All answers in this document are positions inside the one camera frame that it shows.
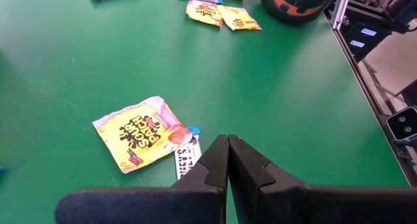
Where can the white table-level camera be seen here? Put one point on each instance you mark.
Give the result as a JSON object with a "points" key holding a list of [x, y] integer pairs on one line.
{"points": [[402, 123]]}

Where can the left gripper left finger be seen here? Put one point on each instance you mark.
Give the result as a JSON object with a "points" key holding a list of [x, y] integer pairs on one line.
{"points": [[146, 204]]}

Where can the black table edge frame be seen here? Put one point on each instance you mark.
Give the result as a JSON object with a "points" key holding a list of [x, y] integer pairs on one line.
{"points": [[365, 87]]}

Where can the black box white labels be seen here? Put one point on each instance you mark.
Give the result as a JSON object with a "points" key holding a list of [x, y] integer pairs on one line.
{"points": [[374, 28]]}

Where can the white metal frame bracket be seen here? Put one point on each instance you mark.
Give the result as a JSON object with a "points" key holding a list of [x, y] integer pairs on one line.
{"points": [[342, 9]]}

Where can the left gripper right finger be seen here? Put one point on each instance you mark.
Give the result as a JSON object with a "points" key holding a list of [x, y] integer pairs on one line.
{"points": [[293, 204]]}

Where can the green table mat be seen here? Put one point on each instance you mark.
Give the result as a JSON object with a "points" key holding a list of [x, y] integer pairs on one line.
{"points": [[260, 103]]}

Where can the yellow Sour Patch Kids packet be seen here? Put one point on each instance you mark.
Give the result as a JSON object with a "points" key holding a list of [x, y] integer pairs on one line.
{"points": [[203, 12], [239, 19], [140, 139]]}

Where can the black pumpkin face bucket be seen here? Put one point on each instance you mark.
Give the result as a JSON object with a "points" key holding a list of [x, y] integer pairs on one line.
{"points": [[270, 9]]}

